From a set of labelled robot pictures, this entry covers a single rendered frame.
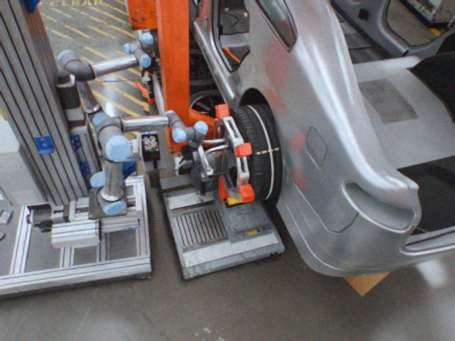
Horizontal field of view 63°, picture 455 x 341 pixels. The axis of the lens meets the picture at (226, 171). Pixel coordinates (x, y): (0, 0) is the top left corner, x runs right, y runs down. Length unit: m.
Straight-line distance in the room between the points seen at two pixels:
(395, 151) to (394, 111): 0.33
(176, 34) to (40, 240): 1.78
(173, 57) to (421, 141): 1.81
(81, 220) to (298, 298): 1.67
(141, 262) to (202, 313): 0.57
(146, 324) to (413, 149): 2.23
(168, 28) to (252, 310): 2.01
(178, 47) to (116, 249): 1.50
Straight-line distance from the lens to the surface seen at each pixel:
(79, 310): 2.97
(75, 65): 2.30
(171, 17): 2.28
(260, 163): 2.23
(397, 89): 3.17
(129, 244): 2.88
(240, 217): 2.97
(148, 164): 3.00
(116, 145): 1.78
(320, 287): 3.07
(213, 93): 3.58
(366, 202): 1.71
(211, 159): 2.41
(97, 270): 2.81
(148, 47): 2.52
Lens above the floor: 2.69
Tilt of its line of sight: 50 degrees down
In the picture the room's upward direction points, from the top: 6 degrees clockwise
